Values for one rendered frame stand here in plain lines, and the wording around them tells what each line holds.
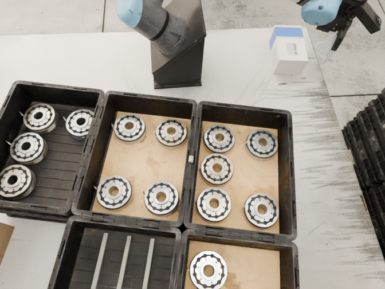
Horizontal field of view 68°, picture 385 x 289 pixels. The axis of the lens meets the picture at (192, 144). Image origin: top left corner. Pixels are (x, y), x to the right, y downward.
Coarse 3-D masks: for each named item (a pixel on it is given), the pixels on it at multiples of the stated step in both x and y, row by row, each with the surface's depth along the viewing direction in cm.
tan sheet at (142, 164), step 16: (128, 112) 100; (128, 128) 97; (112, 144) 94; (128, 144) 94; (144, 144) 94; (112, 160) 92; (128, 160) 92; (144, 160) 92; (160, 160) 92; (176, 160) 92; (128, 176) 90; (144, 176) 90; (160, 176) 90; (176, 176) 90; (112, 192) 87; (144, 192) 88; (96, 208) 85; (128, 208) 85; (144, 208) 86; (176, 208) 86
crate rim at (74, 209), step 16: (128, 96) 91; (144, 96) 91; (160, 96) 91; (192, 112) 89; (96, 128) 85; (192, 128) 86; (192, 144) 85; (80, 176) 79; (80, 192) 77; (160, 224) 74; (176, 224) 74
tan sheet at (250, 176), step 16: (240, 128) 98; (256, 128) 98; (240, 144) 96; (240, 160) 93; (256, 160) 93; (272, 160) 94; (240, 176) 91; (256, 176) 91; (272, 176) 91; (240, 192) 89; (256, 192) 89; (272, 192) 89; (240, 208) 86; (208, 224) 84; (224, 224) 84; (240, 224) 84
